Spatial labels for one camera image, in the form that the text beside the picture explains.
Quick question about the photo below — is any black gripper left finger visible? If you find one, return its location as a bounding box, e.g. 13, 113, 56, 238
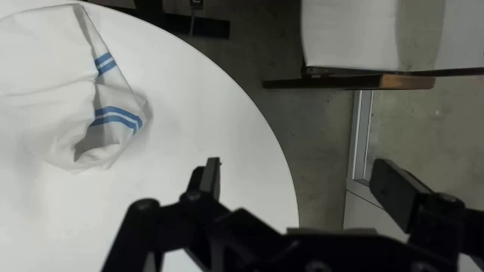
181, 157, 221, 201

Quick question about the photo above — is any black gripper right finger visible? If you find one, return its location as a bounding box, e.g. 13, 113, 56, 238
370, 158, 465, 240

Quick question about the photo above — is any white cloth with blue stripes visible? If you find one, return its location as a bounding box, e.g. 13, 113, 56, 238
0, 3, 150, 172

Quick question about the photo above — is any white panel on dark base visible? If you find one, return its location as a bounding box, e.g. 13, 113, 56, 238
264, 0, 484, 90

